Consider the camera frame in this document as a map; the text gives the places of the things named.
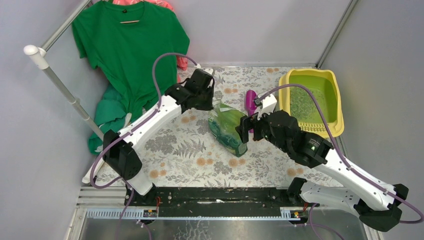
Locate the green cat litter bag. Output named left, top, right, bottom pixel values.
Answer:
left=208, top=100, right=248, bottom=157

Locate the wooden clothes hanger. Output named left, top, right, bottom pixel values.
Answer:
left=120, top=20, right=139, bottom=24

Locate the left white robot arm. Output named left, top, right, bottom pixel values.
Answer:
left=102, top=68, right=215, bottom=206

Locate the green t-shirt on hanger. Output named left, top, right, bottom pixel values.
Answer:
left=71, top=1, right=190, bottom=110

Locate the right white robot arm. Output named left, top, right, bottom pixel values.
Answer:
left=235, top=110, right=409, bottom=232

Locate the yellow green litter box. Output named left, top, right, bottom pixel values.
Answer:
left=278, top=68, right=345, bottom=138

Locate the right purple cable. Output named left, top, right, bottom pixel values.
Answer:
left=255, top=83, right=424, bottom=225

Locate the magenta plastic scoop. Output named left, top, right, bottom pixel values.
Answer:
left=244, top=90, right=257, bottom=117

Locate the white clothes rack pole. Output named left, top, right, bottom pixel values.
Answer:
left=23, top=44, right=110, bottom=185

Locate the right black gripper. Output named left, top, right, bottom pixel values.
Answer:
left=234, top=105, right=289, bottom=153

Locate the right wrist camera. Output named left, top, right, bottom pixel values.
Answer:
left=254, top=92, right=278, bottom=120

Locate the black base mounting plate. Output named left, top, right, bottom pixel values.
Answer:
left=124, top=186, right=321, bottom=219

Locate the floral patterned mat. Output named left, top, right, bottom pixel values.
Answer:
left=136, top=67, right=342, bottom=187

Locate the pink garment behind shirt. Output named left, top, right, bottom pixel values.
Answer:
left=111, top=0, right=189, bottom=72

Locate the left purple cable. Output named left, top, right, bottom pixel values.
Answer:
left=89, top=52, right=202, bottom=190

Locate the purple cable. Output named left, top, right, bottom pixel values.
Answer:
left=255, top=83, right=424, bottom=225
left=89, top=52, right=202, bottom=190

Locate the dark green folded cloth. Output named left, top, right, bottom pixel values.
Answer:
left=94, top=84, right=143, bottom=134

